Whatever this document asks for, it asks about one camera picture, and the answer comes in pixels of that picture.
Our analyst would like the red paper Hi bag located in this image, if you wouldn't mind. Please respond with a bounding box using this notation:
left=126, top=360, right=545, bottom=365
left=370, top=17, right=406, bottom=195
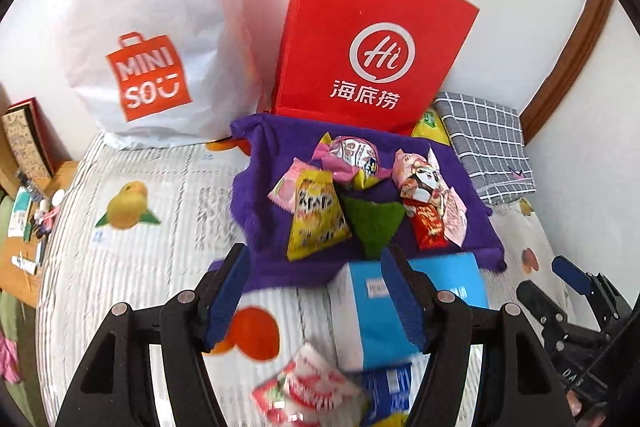
left=271, top=0, right=478, bottom=134

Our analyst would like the brown wooden door frame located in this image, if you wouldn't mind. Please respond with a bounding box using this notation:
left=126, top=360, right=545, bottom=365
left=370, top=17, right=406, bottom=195
left=520, top=0, right=614, bottom=144

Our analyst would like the pink panda snack packet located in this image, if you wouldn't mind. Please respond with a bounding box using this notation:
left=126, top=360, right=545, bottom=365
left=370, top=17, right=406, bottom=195
left=392, top=148, right=449, bottom=206

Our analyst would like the green snack packet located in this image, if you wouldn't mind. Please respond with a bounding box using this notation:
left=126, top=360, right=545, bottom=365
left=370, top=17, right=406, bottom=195
left=341, top=196, right=406, bottom=260

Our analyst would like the pale pink snack packet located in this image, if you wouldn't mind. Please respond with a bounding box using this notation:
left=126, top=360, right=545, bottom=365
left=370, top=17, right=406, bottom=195
left=442, top=187, right=468, bottom=247

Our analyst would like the small pink peach packet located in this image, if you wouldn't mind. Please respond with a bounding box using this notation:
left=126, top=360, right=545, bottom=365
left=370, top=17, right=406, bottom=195
left=267, top=158, right=316, bottom=213

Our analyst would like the person's right hand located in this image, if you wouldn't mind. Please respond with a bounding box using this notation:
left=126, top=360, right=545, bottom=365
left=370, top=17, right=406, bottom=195
left=566, top=390, right=606, bottom=427

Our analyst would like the purple towel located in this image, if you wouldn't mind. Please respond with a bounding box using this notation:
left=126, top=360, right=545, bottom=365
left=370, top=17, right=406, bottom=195
left=208, top=111, right=508, bottom=292

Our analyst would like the pink strawberry snack packet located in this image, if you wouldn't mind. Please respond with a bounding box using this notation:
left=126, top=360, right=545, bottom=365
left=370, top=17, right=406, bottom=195
left=252, top=343, right=367, bottom=426

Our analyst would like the wooden side table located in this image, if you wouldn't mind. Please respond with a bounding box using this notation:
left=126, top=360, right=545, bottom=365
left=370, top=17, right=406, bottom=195
left=0, top=161, right=79, bottom=309

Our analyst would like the fruit print bed sheet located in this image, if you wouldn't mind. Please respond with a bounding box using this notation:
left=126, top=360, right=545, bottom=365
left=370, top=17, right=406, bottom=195
left=36, top=135, right=576, bottom=426

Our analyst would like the grey checked folded cloth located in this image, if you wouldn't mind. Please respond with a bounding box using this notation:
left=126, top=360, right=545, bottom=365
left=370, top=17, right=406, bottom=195
left=433, top=92, right=536, bottom=205

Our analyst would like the yellow chip packet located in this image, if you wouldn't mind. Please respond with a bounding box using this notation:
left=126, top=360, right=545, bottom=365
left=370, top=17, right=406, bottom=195
left=286, top=169, right=352, bottom=262

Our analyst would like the yellow snack bag behind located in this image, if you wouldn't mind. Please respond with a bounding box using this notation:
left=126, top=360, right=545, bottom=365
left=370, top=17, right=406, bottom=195
left=411, top=107, right=450, bottom=146

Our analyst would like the white Miniso plastic bag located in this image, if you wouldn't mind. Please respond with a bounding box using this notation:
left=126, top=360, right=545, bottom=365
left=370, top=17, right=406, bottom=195
left=62, top=0, right=264, bottom=150

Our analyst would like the red snack packet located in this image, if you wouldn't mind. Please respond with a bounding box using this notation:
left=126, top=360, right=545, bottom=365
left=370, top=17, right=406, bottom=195
left=401, top=198, right=449, bottom=251

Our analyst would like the teal white box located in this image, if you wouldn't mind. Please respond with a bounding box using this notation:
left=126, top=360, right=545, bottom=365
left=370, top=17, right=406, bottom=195
left=8, top=187, right=32, bottom=237

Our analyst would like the white tube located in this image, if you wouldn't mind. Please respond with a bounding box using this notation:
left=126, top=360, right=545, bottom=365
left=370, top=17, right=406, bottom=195
left=11, top=256, right=38, bottom=275

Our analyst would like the blue white tissue pack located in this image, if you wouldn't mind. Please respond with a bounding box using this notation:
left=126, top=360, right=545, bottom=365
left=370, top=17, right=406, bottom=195
left=328, top=253, right=488, bottom=373

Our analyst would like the dark blue snack packet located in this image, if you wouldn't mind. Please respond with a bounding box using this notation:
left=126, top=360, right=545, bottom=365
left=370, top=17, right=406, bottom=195
left=360, top=363, right=411, bottom=427

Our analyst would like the patterned book red cover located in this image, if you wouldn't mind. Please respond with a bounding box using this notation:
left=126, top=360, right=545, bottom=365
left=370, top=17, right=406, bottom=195
left=1, top=98, right=55, bottom=179

